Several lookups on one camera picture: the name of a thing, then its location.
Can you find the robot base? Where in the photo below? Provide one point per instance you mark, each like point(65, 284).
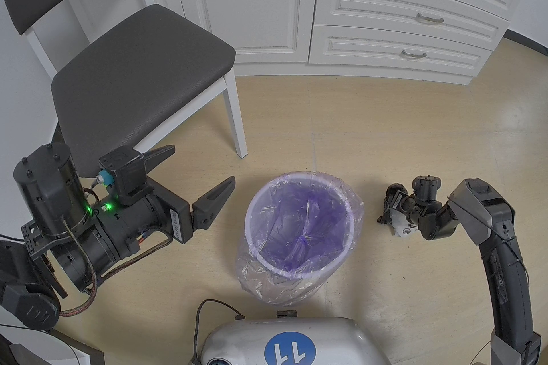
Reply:
point(239, 342)

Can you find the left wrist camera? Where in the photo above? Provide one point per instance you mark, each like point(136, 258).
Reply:
point(128, 175)

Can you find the grey padded white chair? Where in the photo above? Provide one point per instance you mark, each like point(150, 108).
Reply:
point(141, 89)

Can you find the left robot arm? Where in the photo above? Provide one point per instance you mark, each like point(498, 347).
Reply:
point(47, 183)

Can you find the purple plastic bag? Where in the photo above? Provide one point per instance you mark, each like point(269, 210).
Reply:
point(299, 222)

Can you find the white printed wrapper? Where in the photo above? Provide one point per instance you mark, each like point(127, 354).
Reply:
point(404, 231)

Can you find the white wardrobe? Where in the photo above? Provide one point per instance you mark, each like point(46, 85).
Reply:
point(385, 12)

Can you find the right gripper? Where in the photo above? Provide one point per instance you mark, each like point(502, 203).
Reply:
point(397, 198)

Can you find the white trash bin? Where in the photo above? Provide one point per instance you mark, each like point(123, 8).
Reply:
point(274, 286)

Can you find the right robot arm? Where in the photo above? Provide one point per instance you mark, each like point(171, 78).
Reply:
point(479, 205)

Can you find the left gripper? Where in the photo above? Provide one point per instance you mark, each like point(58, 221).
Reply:
point(128, 226)

